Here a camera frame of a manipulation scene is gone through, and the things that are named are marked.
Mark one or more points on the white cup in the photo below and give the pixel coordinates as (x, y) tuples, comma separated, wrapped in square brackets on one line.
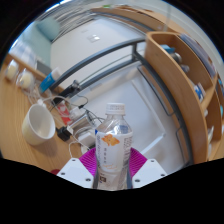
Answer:
[(38, 125)]

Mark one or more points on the clear plastic drink bottle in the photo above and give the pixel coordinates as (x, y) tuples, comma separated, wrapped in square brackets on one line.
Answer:
[(114, 148)]

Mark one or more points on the white charger block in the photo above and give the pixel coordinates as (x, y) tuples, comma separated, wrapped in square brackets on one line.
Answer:
[(87, 139)]

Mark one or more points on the black charger block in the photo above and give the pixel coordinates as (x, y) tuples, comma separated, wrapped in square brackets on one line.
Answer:
[(63, 134)]

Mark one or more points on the plastic-wrapped round bun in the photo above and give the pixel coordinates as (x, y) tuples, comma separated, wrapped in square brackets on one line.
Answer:
[(11, 70), (26, 80)]

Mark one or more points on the steel cup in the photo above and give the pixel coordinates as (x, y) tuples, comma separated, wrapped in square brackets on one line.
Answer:
[(80, 123)]

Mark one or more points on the wooden shelf unit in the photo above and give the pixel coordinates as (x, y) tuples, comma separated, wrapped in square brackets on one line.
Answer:
[(186, 100)]

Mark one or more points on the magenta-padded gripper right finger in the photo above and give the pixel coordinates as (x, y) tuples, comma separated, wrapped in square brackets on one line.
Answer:
[(150, 170)]

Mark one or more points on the long wooden wall shelf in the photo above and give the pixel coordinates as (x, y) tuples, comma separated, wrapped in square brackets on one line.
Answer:
[(143, 18)]

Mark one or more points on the black electric shaver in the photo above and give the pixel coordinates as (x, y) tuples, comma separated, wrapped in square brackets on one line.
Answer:
[(70, 89)]

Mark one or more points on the grey metal frame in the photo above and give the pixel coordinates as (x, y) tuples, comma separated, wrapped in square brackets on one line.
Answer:
[(100, 55)]

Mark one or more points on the teal pillow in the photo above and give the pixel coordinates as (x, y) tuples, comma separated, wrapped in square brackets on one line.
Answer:
[(48, 28)]

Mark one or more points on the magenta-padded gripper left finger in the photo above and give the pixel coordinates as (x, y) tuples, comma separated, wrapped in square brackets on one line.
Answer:
[(75, 172)]

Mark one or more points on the white desk lamp bar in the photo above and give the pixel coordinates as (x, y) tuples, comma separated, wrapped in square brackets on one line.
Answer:
[(156, 140)]

